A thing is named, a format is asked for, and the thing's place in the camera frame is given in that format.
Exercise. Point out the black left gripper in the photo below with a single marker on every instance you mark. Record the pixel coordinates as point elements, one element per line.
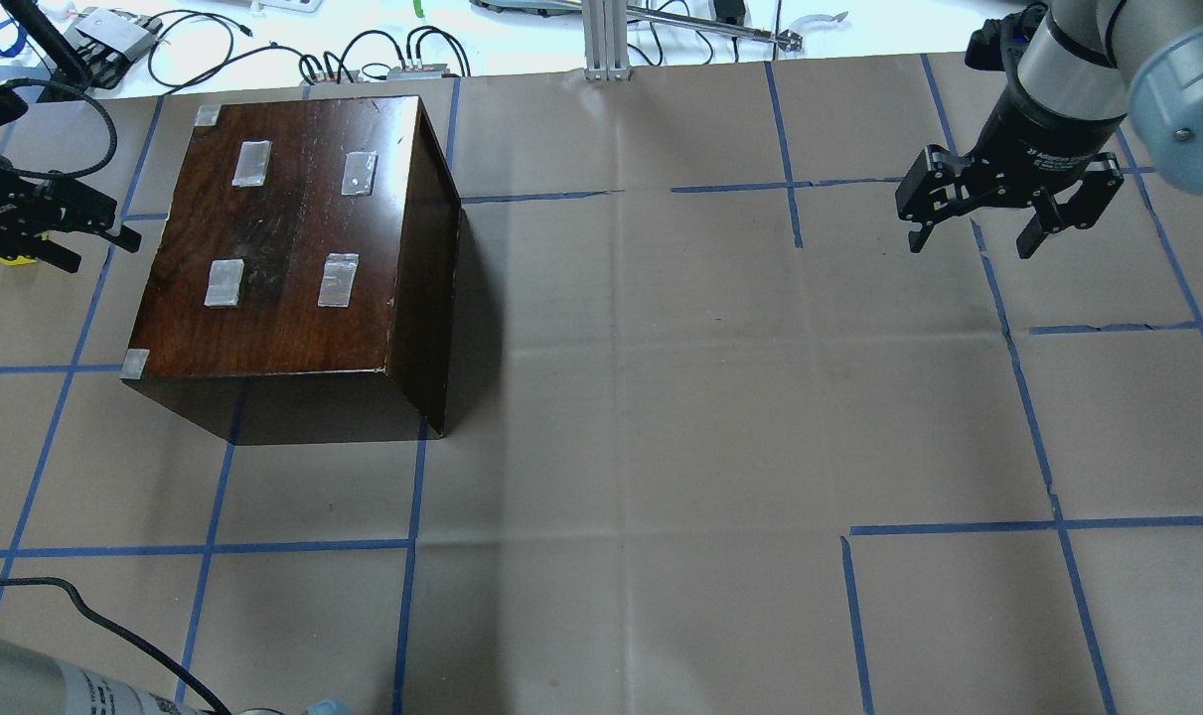
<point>7,212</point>

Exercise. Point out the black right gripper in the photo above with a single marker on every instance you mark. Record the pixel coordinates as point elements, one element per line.
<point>1046,132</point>

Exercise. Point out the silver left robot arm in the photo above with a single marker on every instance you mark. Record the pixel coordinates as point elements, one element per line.
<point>36,683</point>

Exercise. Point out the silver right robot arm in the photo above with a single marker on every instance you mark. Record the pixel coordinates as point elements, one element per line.
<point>1074,72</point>

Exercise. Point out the dark wooden drawer box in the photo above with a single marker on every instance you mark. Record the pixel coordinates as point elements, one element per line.
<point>278,369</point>

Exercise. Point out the aluminium frame post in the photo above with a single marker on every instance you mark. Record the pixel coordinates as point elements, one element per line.
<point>605,40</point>

